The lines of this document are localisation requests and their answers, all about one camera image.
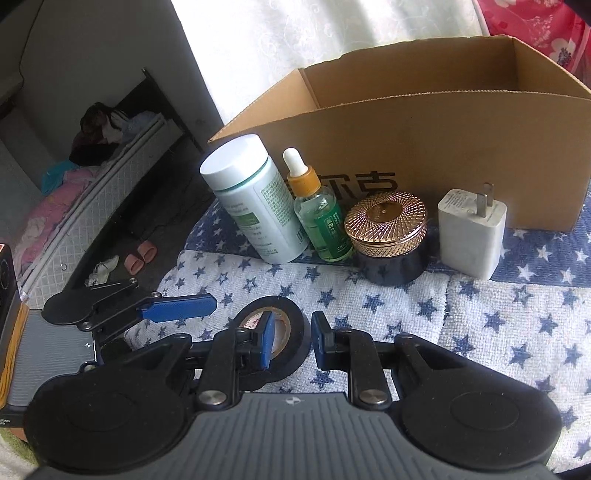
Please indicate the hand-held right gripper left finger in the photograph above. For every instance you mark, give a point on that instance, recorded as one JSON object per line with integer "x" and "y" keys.
{"x": 267, "y": 341}

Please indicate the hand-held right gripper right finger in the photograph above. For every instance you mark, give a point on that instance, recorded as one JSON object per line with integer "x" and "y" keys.
{"x": 317, "y": 337}

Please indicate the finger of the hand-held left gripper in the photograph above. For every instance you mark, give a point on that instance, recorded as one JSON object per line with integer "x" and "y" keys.
{"x": 180, "y": 308}

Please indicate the black tape roll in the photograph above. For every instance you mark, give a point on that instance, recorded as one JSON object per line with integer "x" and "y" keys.
{"x": 295, "y": 334}

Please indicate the green dropper bottle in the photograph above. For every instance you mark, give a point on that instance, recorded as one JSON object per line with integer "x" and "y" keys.
{"x": 323, "y": 226}

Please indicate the dark jar rose gold lid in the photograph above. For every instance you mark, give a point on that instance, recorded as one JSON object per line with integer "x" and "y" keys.
{"x": 388, "y": 217}

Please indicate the brown cardboard box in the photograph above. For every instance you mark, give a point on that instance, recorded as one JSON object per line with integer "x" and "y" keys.
{"x": 438, "y": 138}

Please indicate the white rag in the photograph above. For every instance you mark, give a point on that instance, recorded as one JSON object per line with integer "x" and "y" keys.
{"x": 102, "y": 271}

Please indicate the quilted mattress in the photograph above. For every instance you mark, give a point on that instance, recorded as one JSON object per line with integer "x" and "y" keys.
{"x": 92, "y": 221}

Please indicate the white capped pill bottle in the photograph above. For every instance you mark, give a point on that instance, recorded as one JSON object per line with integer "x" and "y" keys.
{"x": 258, "y": 203}

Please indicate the pink bedsheet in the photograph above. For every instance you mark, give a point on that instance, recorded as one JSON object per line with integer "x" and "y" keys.
{"x": 46, "y": 198}

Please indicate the white charger plug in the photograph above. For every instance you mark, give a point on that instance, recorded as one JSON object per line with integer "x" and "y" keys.
{"x": 471, "y": 230}

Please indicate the blue white star blanket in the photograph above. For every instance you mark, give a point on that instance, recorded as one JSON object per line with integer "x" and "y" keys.
{"x": 508, "y": 332}

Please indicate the dark clothes pile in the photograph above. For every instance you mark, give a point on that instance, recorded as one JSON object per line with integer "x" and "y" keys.
{"x": 101, "y": 127}

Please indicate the white lace curtain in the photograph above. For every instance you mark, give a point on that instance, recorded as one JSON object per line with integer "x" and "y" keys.
{"x": 277, "y": 37}

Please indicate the red floral cloth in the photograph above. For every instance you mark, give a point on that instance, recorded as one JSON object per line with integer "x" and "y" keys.
{"x": 531, "y": 23}

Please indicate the black bed frame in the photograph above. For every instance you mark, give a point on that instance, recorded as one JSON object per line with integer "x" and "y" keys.
{"x": 171, "y": 106}

